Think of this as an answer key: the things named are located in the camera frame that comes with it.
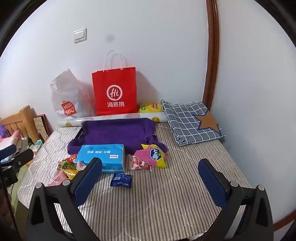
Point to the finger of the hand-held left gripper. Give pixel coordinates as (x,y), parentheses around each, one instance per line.
(8,151)
(23,157)

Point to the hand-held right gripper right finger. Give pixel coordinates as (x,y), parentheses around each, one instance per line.
(211,183)

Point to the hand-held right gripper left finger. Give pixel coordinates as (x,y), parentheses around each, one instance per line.
(85,185)

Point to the long pink white packet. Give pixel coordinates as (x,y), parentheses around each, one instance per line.
(81,165)

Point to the green snack packet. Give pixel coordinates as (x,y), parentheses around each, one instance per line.
(66,165)

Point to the red snack packet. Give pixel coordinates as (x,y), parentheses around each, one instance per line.
(71,158)

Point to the small dark blue packet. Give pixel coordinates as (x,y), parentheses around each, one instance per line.
(120,180)

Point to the white strawberry print packet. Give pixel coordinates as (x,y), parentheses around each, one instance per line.
(136,163)

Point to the purple cloth tray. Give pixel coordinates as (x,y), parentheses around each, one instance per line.
(115,132)

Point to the pink and yellow snack packet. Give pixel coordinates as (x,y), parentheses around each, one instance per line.
(152,155)

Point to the pink plush toy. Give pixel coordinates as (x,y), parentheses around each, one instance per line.
(11,139)

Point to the wooden headboard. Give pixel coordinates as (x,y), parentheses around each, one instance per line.
(20,120)

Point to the blue tissue pack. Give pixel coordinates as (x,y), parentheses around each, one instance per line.
(101,154)

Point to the grey striped bed sheet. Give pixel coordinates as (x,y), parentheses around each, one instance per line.
(161,197)

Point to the rolled fruit print mat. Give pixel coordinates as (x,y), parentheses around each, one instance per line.
(69,122)

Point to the grey checked cloth star patch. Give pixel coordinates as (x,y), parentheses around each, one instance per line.
(185,122)

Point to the white plastic bag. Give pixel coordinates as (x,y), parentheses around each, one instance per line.
(64,92)

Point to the yellow snack bag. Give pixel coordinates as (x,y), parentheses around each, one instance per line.
(150,107)

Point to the red paper bag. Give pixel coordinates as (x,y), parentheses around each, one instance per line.
(113,81)

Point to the brown wooden door trim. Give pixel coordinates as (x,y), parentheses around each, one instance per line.
(211,58)

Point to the patterned picture frame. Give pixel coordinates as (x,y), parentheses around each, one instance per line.
(41,127)

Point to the white wall switch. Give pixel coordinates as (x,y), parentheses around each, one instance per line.
(80,35)

